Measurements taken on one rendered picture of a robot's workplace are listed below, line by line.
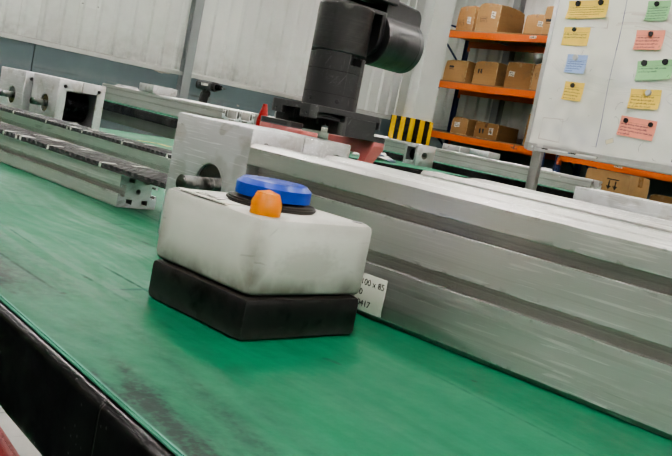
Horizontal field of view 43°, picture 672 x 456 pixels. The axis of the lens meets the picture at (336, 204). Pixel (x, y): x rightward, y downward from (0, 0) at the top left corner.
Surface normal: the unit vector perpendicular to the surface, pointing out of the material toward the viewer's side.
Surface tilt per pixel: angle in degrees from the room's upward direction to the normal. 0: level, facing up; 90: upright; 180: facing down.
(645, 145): 90
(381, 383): 0
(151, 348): 0
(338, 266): 90
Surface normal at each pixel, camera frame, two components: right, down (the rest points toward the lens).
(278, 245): 0.70, 0.20
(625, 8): -0.76, -0.09
